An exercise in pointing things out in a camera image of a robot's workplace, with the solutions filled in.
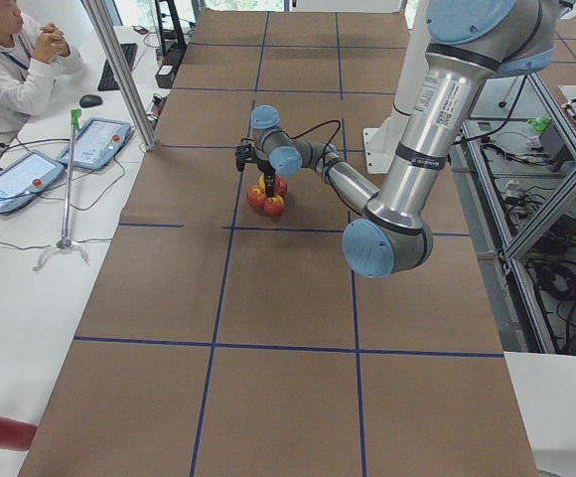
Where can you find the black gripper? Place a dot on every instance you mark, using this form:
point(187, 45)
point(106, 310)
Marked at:
point(268, 179)

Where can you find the red yellow apple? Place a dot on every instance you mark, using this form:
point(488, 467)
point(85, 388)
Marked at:
point(274, 207)
point(255, 197)
point(280, 185)

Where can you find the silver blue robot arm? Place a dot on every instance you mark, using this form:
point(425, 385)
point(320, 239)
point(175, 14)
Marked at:
point(470, 42)

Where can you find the red yellow apple front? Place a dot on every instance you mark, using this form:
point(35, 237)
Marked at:
point(274, 207)

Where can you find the black box on table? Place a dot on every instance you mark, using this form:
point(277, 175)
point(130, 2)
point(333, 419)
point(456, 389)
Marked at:
point(165, 76)

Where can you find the brown paper table mat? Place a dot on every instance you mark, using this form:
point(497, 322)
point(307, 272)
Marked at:
point(219, 342)

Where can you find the blue teach pendant far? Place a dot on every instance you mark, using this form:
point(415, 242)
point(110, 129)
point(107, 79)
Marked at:
point(98, 141)

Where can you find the blue teach pendant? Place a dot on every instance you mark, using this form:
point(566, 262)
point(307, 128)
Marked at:
point(98, 141)
point(24, 180)

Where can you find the black computer mouse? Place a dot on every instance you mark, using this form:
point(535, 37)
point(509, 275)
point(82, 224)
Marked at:
point(90, 100)

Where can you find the blue teach pendant near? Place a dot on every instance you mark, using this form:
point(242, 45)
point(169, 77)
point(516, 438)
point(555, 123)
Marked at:
point(24, 180)

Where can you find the person in white hoodie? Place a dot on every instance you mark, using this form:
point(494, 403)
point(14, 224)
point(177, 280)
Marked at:
point(32, 57)

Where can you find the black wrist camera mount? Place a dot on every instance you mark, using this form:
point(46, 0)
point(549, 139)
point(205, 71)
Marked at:
point(244, 154)

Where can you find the white pedestal column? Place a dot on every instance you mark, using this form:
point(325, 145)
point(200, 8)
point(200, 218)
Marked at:
point(380, 143)

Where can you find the metal grabber stick green handle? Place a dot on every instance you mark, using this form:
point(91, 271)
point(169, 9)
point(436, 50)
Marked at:
point(65, 245)

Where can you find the aluminium frame post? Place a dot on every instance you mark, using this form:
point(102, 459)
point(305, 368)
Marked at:
point(102, 25)

